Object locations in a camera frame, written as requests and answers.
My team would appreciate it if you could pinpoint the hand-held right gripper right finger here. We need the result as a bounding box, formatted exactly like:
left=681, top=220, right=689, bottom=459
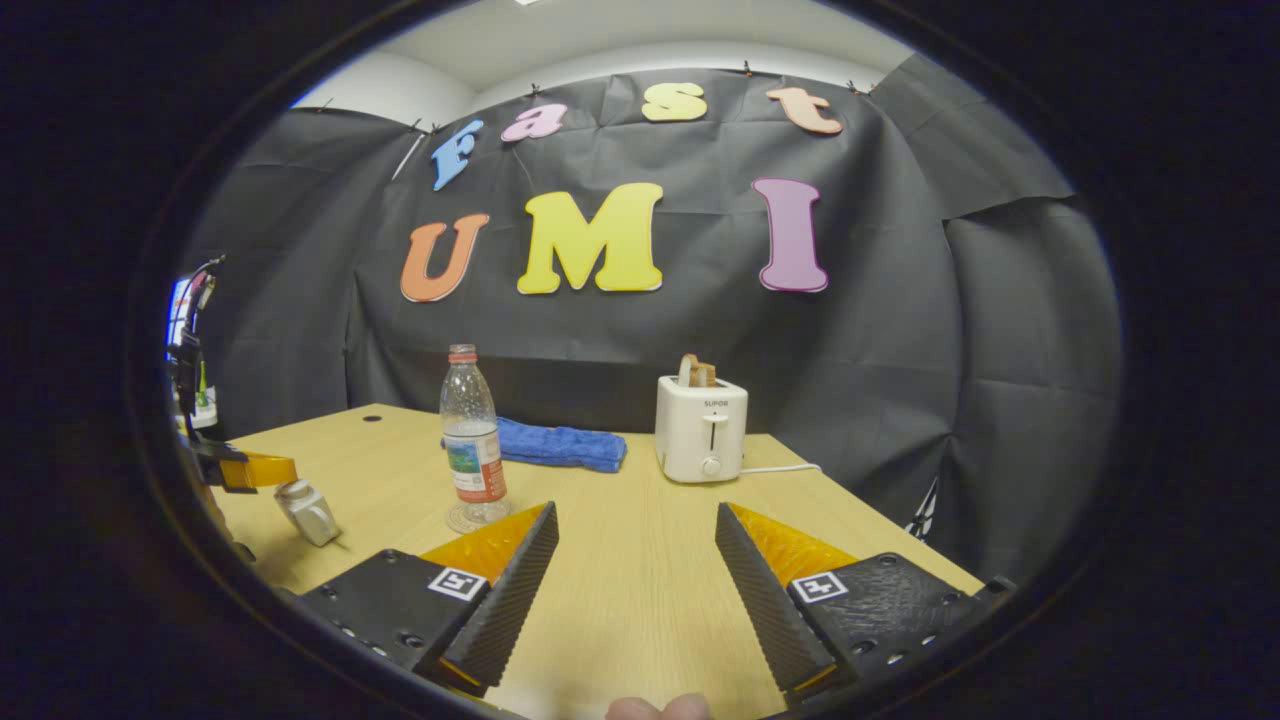
left=715, top=501, right=1016, bottom=703

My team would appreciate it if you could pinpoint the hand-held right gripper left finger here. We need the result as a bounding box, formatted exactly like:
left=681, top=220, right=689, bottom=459
left=298, top=501, right=560, bottom=699

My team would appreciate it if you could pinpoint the clear plastic water bottle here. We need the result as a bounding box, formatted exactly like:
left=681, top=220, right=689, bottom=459
left=440, top=344, right=511, bottom=529

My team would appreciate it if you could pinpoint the computer monitor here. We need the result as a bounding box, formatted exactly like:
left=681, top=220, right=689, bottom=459
left=168, top=275, right=198, bottom=346

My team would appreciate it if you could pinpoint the blue towel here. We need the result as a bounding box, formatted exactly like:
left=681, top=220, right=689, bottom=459
left=495, top=417, right=628, bottom=473

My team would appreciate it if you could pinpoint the white striped panel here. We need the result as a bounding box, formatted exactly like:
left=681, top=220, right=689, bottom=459
left=905, top=478, right=946, bottom=541

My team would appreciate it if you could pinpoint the white toaster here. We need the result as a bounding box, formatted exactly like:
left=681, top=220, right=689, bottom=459
left=655, top=375, right=749, bottom=485

